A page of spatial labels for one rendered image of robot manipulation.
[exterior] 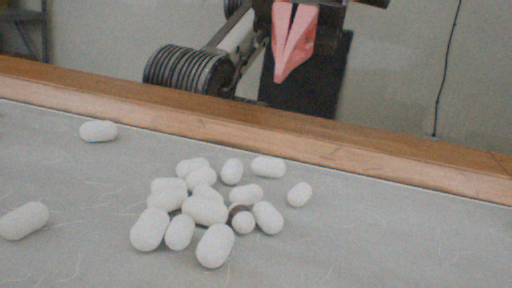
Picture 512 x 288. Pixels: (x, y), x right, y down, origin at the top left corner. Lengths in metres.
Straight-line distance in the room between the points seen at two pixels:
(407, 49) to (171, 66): 1.77
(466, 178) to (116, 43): 2.42
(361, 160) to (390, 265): 0.17
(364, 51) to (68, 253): 2.15
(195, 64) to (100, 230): 0.45
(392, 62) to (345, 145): 1.89
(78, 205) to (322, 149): 0.26
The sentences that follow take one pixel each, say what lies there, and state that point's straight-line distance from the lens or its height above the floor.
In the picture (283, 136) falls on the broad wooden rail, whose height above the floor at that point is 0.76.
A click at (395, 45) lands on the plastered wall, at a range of 2.36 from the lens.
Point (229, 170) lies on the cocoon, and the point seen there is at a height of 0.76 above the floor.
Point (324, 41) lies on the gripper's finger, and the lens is 0.49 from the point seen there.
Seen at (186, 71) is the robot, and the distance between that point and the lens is 0.72.
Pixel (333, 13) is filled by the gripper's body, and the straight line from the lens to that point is 0.49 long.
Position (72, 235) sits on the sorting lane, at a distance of 0.33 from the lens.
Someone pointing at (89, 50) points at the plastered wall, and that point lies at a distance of 2.85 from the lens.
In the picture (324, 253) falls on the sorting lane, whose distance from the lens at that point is 0.33.
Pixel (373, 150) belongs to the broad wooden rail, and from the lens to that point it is 0.50.
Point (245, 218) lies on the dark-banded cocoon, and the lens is 0.33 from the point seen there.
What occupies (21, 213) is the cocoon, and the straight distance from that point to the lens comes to 0.32.
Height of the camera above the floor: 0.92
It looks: 21 degrees down
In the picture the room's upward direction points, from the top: 9 degrees clockwise
